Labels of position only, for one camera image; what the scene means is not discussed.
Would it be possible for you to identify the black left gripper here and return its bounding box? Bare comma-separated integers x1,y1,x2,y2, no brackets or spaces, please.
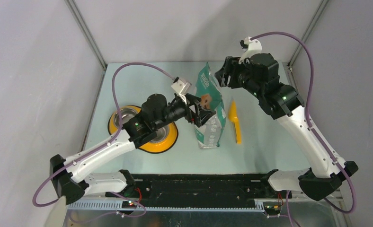
153,92,215,130

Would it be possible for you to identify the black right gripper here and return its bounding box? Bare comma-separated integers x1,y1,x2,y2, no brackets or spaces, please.
214,56,263,99

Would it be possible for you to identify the green white pet food bag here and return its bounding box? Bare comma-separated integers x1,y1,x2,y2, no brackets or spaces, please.
195,63,226,149

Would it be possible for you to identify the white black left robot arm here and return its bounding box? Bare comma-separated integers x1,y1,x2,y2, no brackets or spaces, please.
50,94,216,204

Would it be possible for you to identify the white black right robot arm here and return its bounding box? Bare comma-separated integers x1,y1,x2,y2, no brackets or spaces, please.
215,53,358,201

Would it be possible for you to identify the yellow double pet bowl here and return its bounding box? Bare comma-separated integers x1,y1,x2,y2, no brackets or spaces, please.
107,105,178,154

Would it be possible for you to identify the yellow plastic scoop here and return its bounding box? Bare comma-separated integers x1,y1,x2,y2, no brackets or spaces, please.
228,100,242,144

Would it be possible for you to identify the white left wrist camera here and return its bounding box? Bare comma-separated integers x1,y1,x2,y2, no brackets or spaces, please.
171,77,191,104

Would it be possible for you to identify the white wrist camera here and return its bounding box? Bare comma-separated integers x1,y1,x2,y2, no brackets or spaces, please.
239,37,263,64
171,77,191,104

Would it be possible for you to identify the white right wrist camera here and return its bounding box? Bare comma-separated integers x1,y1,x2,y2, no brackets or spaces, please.
239,37,263,64

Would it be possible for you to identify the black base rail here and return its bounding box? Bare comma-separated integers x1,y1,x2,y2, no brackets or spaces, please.
118,174,292,207

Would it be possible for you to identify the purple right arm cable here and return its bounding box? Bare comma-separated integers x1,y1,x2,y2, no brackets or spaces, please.
250,31,358,227

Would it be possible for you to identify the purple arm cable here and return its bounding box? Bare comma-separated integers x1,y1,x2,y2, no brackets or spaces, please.
250,31,358,227
32,62,176,218

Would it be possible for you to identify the aluminium frame rail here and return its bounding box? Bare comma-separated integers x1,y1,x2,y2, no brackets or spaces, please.
58,191,344,214

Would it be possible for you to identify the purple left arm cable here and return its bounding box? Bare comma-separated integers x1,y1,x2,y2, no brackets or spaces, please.
32,62,176,218

